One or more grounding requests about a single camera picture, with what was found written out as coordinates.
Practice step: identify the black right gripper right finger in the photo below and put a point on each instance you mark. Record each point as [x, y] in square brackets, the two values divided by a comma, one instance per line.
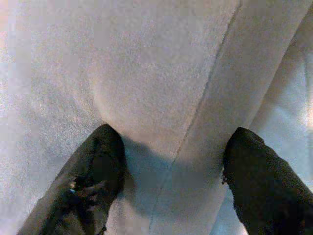
[264, 186]

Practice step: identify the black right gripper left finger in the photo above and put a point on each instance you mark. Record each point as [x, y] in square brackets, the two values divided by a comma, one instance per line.
[97, 171]

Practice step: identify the white pillow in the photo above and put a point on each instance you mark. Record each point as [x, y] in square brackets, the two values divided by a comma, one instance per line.
[156, 73]

